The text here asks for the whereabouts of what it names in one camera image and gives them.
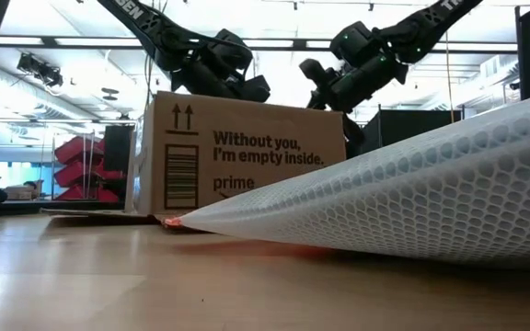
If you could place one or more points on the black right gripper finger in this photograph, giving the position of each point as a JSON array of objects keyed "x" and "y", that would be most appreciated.
[{"x": 353, "y": 135}]

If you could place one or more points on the brown cardboard shipping box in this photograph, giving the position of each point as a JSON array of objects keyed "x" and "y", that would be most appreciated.
[{"x": 246, "y": 119}]

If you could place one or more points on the mesh zip pouch orange trim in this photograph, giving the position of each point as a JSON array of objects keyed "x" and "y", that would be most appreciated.
[{"x": 430, "y": 197}]

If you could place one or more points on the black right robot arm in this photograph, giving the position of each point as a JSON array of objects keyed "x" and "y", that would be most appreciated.
[{"x": 426, "y": 23}]

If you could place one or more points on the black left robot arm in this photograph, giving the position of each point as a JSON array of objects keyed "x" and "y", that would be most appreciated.
[{"x": 129, "y": 11}]

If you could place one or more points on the black partition panel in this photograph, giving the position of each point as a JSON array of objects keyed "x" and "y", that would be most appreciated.
[{"x": 407, "y": 128}]

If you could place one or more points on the black monitor screen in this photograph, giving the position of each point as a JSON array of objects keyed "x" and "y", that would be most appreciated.
[{"x": 118, "y": 147}]

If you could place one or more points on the red storage bin rack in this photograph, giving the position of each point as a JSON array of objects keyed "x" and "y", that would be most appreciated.
[{"x": 76, "y": 151}]

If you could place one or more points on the person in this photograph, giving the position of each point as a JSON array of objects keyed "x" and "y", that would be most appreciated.
[{"x": 31, "y": 187}]

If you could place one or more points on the black aluminium table frame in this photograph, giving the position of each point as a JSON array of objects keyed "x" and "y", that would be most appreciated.
[{"x": 7, "y": 209}]

